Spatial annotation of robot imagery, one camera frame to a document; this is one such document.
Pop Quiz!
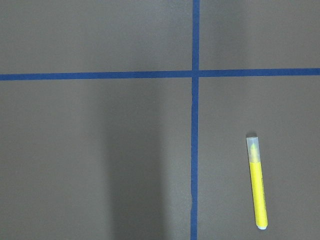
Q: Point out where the yellow highlighter pen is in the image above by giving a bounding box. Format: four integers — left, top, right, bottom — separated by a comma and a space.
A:
246, 136, 268, 230

